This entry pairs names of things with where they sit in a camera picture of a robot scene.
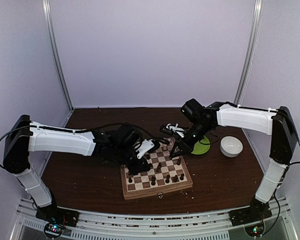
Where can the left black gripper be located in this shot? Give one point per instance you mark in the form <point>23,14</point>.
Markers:
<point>143,165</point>

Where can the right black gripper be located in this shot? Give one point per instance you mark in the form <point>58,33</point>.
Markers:
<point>186,148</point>

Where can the wooden chess board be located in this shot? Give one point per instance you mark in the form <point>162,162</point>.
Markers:
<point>161,165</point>

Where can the dark rook chess piece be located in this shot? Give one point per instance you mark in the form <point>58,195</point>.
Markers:
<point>181,178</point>

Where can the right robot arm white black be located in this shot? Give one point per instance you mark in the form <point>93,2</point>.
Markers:
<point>277,123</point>

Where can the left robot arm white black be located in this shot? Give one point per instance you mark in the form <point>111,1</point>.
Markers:
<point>125,146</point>

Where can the green plate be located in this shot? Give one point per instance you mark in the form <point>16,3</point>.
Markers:
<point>201,147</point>

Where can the white bowl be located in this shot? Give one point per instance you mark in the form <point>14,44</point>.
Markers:
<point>231,146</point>

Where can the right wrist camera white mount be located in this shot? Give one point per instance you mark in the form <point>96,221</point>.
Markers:
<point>172,130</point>

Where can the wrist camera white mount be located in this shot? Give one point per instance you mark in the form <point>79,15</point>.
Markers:
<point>172,130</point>
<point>146,146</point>

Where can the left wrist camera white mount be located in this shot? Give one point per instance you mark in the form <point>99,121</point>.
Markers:
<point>146,146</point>

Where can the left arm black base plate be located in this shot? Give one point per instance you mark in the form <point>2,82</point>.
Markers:
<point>60,216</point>

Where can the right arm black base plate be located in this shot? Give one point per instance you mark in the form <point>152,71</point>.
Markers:
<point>244,216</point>

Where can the right aluminium frame post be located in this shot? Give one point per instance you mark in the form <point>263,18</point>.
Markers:
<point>250,51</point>

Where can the aluminium frame post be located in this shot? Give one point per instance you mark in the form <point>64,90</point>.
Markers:
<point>250,51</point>
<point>55,53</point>

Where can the front aluminium rail base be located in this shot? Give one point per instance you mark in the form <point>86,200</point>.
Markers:
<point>211,225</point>

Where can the left aluminium frame post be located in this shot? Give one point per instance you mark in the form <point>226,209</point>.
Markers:
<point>55,53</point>

